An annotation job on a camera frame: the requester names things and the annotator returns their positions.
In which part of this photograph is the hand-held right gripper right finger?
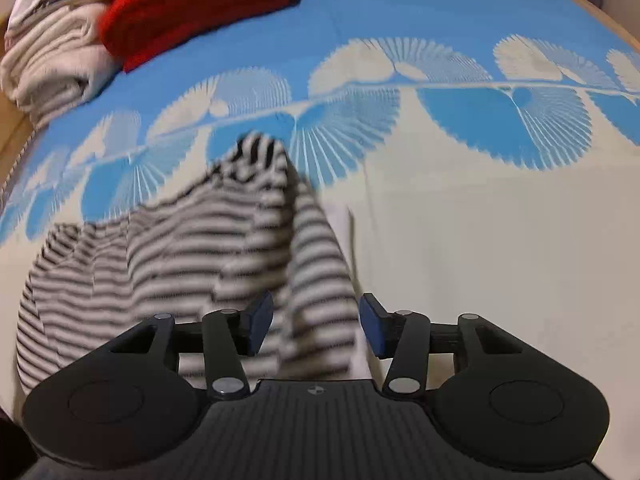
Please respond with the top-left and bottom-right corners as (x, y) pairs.
(359, 293), (531, 402)

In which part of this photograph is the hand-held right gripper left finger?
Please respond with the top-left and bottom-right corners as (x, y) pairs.
(107, 290), (275, 402)

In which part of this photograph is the narrow-striped black white shirt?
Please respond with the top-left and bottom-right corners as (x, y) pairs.
(16, 131), (362, 393)

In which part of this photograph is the blue white patterned blanket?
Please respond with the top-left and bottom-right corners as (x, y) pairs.
(0, 0), (640, 461)

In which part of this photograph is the wooden headboard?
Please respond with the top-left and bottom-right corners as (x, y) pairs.
(0, 15), (37, 183)

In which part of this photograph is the red knitted blanket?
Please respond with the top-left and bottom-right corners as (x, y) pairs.
(99, 0), (304, 74)

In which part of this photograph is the folded white fluffy blanket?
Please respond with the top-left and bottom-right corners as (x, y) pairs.
(0, 10), (122, 127)

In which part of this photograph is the wooden bed rail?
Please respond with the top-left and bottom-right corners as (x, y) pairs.
(542, 0), (640, 58)

